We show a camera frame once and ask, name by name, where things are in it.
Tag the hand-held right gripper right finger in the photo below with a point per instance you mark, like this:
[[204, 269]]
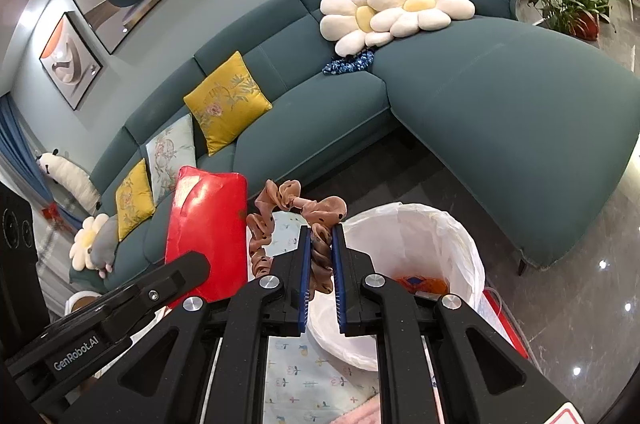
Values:
[[340, 284]]

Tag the red bordered white floor sign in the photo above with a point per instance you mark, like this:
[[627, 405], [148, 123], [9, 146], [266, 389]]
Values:
[[507, 329]]

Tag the pink fluffy blanket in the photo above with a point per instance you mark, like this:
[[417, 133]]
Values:
[[357, 414]]

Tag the red curtain tie bow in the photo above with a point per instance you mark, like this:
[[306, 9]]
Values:
[[52, 213]]

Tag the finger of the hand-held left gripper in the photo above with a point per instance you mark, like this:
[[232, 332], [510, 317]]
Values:
[[170, 281]]

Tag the yellow embroidered cushion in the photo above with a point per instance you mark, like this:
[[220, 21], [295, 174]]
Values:
[[227, 103], [132, 199]]

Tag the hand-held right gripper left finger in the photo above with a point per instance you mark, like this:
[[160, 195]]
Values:
[[302, 284]]

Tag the grey plush toy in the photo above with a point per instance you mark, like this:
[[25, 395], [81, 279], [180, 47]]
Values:
[[102, 249]]

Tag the floral light blue tablecloth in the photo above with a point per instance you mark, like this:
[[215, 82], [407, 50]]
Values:
[[310, 384]]

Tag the round white side table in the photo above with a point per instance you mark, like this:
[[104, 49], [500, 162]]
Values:
[[82, 301]]

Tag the blue curtain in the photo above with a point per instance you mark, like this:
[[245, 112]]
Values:
[[20, 153]]

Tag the teal sectional sofa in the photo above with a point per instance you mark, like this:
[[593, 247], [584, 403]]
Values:
[[500, 103]]

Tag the white flower cushion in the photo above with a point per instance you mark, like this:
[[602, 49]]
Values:
[[82, 244], [430, 8], [345, 18]]

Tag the orange wrapper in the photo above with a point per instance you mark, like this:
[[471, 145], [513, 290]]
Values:
[[420, 284]]

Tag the framed abstract wall picture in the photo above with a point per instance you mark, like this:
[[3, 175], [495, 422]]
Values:
[[70, 58]]

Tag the brown dotted scrunchie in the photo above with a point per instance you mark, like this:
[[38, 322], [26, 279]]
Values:
[[285, 199]]

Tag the green potted plant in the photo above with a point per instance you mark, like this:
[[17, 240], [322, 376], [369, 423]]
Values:
[[575, 3]]

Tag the black speaker cabinet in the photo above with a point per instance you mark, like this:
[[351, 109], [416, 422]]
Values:
[[20, 254]]

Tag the long white plush toy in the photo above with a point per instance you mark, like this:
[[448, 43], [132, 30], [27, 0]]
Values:
[[67, 179]]

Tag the glossy red packet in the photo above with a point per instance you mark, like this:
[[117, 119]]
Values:
[[210, 229]]

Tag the dark blue scrunchie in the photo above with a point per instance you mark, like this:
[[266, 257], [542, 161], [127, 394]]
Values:
[[350, 62]]

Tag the light blue embroidered cushion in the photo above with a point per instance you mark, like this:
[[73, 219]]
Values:
[[170, 153]]

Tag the bin with white liner bag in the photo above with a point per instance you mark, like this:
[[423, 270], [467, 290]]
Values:
[[425, 239]]

